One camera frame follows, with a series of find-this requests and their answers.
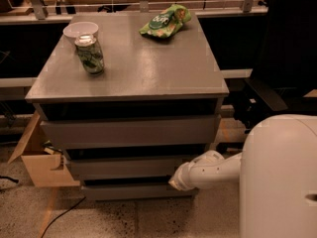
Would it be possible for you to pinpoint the grey drawer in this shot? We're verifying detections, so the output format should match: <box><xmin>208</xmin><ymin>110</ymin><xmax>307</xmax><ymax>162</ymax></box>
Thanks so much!
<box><xmin>41</xmin><ymin>115</ymin><xmax>220</xmax><ymax>150</ymax></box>
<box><xmin>65</xmin><ymin>155</ymin><xmax>195</xmax><ymax>180</ymax></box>
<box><xmin>81</xmin><ymin>181</ymin><xmax>198</xmax><ymax>200</ymax></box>

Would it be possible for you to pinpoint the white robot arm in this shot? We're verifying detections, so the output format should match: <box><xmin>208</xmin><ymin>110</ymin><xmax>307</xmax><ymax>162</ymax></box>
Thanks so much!
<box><xmin>169</xmin><ymin>114</ymin><xmax>317</xmax><ymax>238</ymax></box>

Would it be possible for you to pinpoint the grey bottom drawer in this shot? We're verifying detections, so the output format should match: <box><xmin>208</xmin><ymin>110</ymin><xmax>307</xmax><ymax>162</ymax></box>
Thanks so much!
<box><xmin>81</xmin><ymin>181</ymin><xmax>198</xmax><ymax>200</ymax></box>

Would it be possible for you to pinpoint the grey top drawer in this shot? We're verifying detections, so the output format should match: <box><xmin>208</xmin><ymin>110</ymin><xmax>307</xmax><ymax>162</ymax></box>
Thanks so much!
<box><xmin>41</xmin><ymin>115</ymin><xmax>220</xmax><ymax>150</ymax></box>

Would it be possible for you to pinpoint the grey drawer cabinet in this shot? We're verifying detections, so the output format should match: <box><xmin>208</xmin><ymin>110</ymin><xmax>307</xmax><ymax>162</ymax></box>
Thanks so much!
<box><xmin>26</xmin><ymin>13</ymin><xmax>229</xmax><ymax>186</ymax></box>

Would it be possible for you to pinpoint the open cardboard box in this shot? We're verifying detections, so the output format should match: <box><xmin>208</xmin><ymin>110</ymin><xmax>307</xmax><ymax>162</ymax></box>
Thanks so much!
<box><xmin>8</xmin><ymin>112</ymin><xmax>79</xmax><ymax>187</ymax></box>

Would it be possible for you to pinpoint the glass jar with green contents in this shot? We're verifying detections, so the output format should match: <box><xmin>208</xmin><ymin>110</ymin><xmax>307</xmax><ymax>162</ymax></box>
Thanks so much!
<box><xmin>74</xmin><ymin>34</ymin><xmax>104</xmax><ymax>75</ymax></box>

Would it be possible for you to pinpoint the black office chair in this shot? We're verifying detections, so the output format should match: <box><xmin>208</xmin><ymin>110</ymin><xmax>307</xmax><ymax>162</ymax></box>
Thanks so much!
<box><xmin>228</xmin><ymin>0</ymin><xmax>317</xmax><ymax>132</ymax></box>

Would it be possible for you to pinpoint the green chip bag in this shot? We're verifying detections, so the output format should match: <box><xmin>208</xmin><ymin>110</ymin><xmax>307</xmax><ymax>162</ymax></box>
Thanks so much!
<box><xmin>139</xmin><ymin>4</ymin><xmax>191</xmax><ymax>39</ymax></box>

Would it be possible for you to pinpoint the white bowl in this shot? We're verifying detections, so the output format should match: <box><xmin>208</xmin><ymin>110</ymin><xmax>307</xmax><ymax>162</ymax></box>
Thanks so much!
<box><xmin>62</xmin><ymin>22</ymin><xmax>99</xmax><ymax>44</ymax></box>

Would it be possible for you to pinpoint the black floor cable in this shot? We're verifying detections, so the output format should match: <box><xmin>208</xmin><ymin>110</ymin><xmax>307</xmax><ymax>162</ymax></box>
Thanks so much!
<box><xmin>0</xmin><ymin>175</ymin><xmax>87</xmax><ymax>238</ymax></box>

